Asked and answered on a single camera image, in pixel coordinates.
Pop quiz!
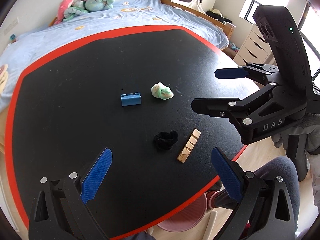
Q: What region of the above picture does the pink ribbed trash bin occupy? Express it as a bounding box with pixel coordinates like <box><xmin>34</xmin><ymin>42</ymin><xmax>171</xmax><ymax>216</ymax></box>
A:
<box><xmin>157</xmin><ymin>194</ymin><xmax>207</xmax><ymax>232</ymax></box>

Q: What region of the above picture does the bed with light blue sheet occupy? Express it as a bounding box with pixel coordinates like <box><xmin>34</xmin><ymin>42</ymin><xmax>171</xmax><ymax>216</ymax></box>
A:
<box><xmin>1</xmin><ymin>0</ymin><xmax>229</xmax><ymax>110</ymax></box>

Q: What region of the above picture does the white drawer cabinet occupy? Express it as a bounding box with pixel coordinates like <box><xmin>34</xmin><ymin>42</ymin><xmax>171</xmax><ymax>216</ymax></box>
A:
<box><xmin>233</xmin><ymin>25</ymin><xmax>272</xmax><ymax>66</ymax></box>

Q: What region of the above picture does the pink plush toy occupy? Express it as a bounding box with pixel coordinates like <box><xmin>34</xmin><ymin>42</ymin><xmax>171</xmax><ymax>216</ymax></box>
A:
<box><xmin>53</xmin><ymin>0</ymin><xmax>74</xmax><ymax>25</ymax></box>

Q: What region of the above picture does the striped green plush toy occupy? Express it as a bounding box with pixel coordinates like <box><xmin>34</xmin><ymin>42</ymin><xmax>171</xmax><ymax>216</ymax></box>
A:
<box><xmin>62</xmin><ymin>1</ymin><xmax>88</xmax><ymax>22</ymax></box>

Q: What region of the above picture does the red table with black top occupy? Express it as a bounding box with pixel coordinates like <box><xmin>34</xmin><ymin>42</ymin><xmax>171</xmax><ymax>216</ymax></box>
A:
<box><xmin>5</xmin><ymin>25</ymin><xmax>258</xmax><ymax>239</ymax></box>

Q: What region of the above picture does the small blue plastic block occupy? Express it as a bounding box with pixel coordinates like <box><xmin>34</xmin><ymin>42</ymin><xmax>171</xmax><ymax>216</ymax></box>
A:
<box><xmin>120</xmin><ymin>92</ymin><xmax>142</xmax><ymax>107</ymax></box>

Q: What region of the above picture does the black trash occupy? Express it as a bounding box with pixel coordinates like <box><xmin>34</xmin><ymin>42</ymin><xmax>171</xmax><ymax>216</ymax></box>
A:
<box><xmin>152</xmin><ymin>130</ymin><xmax>178</xmax><ymax>153</ymax></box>

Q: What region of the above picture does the beige folded towel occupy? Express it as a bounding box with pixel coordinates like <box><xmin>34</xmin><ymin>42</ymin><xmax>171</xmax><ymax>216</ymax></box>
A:
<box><xmin>0</xmin><ymin>64</ymin><xmax>9</xmax><ymax>94</ymax></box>

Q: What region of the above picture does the notched wooden block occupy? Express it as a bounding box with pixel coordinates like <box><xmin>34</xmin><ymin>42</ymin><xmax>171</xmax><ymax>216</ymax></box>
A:
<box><xmin>177</xmin><ymin>128</ymin><xmax>201</xmax><ymax>163</ymax></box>

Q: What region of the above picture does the white green paper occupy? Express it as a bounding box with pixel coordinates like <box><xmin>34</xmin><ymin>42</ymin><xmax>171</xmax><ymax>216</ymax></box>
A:
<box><xmin>151</xmin><ymin>82</ymin><xmax>174</xmax><ymax>100</ymax></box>

